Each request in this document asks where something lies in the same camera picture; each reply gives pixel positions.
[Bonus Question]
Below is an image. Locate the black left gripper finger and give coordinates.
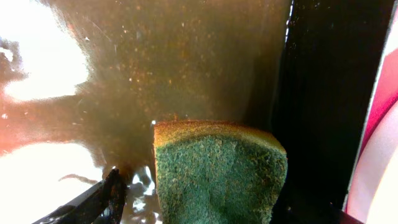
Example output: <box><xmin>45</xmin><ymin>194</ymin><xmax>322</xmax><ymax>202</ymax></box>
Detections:
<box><xmin>34</xmin><ymin>169</ymin><xmax>126</xmax><ymax>224</ymax></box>

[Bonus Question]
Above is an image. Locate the green yellow sponge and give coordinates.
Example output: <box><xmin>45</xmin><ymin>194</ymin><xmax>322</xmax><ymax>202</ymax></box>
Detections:
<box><xmin>154</xmin><ymin>121</ymin><xmax>288</xmax><ymax>223</ymax></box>

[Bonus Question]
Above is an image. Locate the light blue plate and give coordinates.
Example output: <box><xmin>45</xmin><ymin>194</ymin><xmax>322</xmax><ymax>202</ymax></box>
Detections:
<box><xmin>346</xmin><ymin>103</ymin><xmax>397</xmax><ymax>224</ymax></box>

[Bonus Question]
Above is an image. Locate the red plastic tray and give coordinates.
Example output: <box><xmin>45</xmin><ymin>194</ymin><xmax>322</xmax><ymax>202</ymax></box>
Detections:
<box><xmin>359</xmin><ymin>12</ymin><xmax>397</xmax><ymax>154</ymax></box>

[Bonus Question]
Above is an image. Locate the black water tub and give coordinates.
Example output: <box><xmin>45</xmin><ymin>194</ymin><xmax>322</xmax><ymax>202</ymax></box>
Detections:
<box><xmin>1</xmin><ymin>0</ymin><xmax>397</xmax><ymax>223</ymax></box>

